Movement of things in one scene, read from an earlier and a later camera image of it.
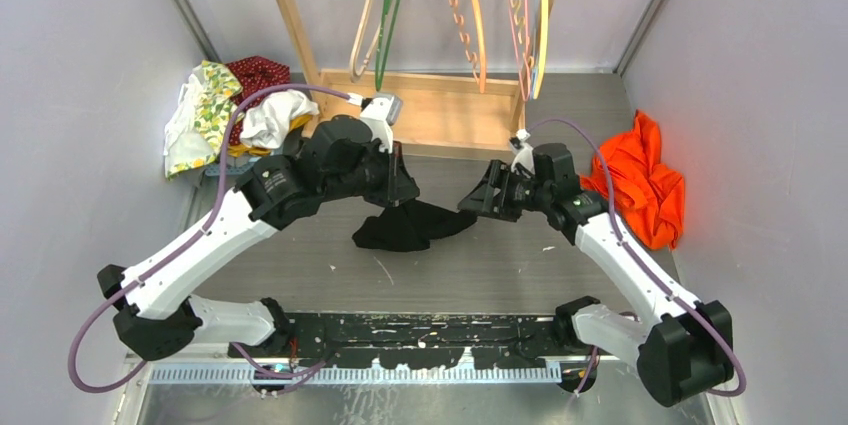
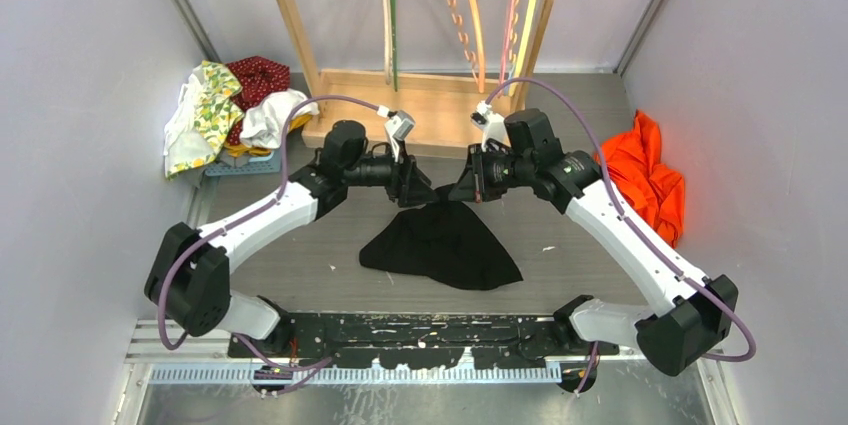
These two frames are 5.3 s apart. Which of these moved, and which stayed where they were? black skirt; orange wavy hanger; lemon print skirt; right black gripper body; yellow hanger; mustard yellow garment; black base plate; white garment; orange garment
Moved: right black gripper body; black skirt; yellow hanger
Stayed: orange garment; black base plate; mustard yellow garment; orange wavy hanger; white garment; lemon print skirt
